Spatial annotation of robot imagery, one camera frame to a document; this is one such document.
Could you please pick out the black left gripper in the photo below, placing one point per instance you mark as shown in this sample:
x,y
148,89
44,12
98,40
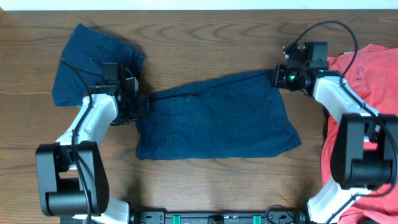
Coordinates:
x,y
144,107

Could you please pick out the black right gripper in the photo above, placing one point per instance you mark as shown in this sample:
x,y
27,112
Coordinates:
x,y
278,81

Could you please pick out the navy blue shorts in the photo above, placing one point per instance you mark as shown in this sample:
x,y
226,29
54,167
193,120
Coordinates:
x,y
240,115

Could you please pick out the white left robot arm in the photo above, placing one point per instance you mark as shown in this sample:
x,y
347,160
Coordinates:
x,y
70,172

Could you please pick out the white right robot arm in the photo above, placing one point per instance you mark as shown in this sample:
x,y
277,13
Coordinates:
x,y
364,156

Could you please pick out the folded navy shorts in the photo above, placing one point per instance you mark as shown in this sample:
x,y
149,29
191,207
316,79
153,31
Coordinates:
x,y
87,50

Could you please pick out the red t-shirt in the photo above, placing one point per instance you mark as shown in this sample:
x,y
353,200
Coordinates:
x,y
373,76

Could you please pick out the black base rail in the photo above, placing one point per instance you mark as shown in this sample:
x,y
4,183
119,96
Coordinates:
x,y
276,214

